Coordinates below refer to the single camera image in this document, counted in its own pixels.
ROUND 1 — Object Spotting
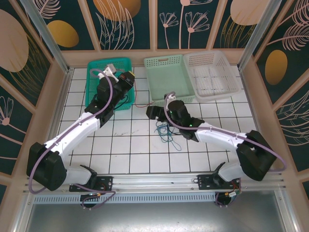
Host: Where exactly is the thin red cable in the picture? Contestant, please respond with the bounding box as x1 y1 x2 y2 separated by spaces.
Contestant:
134 78 155 108

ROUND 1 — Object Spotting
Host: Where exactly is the thin blue cable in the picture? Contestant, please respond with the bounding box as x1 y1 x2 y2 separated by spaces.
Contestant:
155 120 173 143
166 130 182 151

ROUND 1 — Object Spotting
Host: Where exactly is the thin teal cable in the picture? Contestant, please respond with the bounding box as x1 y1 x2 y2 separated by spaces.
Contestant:
159 122 176 143

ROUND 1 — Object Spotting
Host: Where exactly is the teal plastic basket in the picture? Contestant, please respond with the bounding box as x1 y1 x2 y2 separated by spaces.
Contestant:
85 57 135 112

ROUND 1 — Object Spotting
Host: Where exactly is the mint green plastic basket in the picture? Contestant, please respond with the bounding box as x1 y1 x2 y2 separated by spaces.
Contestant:
143 54 196 108

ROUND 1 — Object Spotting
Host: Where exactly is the white plastic basket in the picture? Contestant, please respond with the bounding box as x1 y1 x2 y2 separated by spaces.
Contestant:
183 50 241 102

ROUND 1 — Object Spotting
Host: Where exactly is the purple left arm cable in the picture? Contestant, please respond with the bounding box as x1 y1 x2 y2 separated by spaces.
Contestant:
26 68 118 210

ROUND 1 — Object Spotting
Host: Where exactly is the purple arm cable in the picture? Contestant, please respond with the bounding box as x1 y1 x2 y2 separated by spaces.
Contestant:
26 68 118 210
164 91 288 207

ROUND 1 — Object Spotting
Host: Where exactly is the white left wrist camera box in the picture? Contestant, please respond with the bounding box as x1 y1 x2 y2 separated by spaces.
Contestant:
103 63 119 82

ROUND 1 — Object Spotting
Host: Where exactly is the aluminium mounting rail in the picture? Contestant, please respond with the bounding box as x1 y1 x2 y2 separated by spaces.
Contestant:
23 171 285 194

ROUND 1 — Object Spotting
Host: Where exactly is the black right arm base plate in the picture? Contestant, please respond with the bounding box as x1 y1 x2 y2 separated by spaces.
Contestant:
197 174 242 191

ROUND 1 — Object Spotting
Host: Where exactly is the aluminium frame post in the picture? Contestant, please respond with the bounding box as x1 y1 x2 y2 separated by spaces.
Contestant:
19 0 74 75
238 0 283 72

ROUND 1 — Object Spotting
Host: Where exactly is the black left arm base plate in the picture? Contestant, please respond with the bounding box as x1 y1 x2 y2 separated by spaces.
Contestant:
69 175 114 193

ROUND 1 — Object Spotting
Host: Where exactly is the slotted grey cable duct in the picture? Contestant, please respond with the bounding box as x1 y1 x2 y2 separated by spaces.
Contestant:
33 193 218 203

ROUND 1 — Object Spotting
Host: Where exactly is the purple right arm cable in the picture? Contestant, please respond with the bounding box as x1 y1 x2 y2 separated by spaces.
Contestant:
164 91 288 207

